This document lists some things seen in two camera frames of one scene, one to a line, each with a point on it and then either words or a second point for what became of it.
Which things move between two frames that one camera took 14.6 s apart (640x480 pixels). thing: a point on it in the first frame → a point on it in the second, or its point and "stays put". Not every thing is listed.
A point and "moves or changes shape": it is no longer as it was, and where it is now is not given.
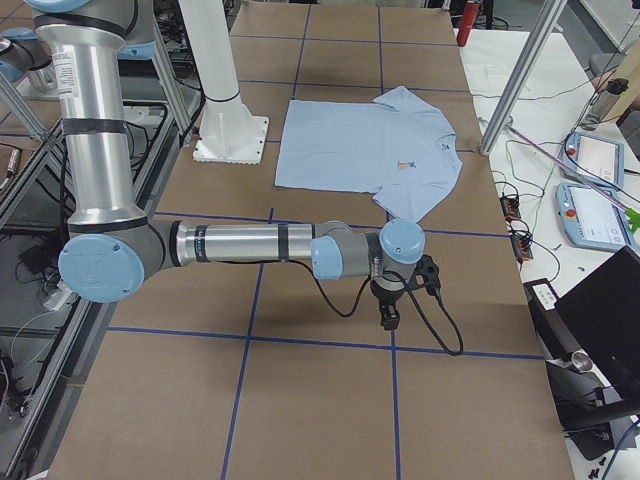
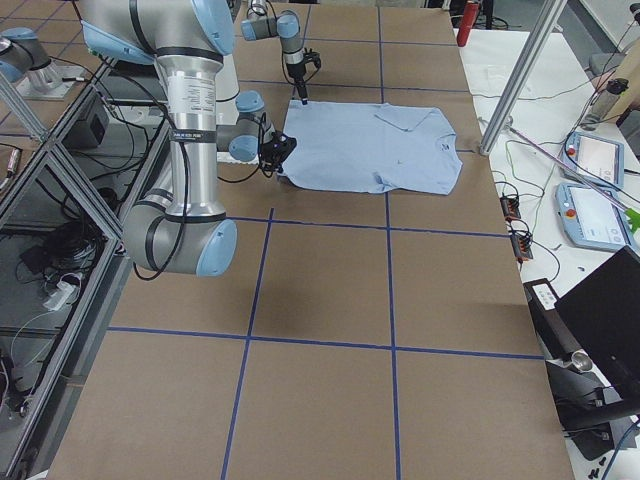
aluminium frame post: [547, 19] stays put
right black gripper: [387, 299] → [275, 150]
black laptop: [603, 313] stays put
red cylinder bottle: [469, 14] stays put
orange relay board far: [510, 206] stays put
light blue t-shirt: [399, 146] moves or changes shape
